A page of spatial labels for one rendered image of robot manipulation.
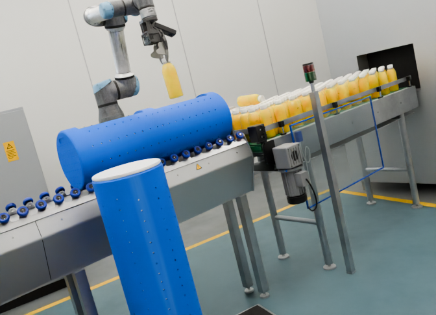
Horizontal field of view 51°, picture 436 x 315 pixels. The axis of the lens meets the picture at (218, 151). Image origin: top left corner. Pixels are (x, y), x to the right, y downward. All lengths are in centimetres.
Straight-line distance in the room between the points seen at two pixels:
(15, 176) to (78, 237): 169
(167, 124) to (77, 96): 288
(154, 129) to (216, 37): 356
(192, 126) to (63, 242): 83
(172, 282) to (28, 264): 60
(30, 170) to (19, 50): 169
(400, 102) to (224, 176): 162
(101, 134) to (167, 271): 69
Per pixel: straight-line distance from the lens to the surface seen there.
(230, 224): 273
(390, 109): 347
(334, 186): 269
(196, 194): 236
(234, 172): 249
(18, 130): 369
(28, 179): 371
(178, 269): 184
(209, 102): 243
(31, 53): 504
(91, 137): 209
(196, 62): 549
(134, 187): 171
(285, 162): 245
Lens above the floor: 128
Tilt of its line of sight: 9 degrees down
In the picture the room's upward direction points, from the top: 14 degrees counter-clockwise
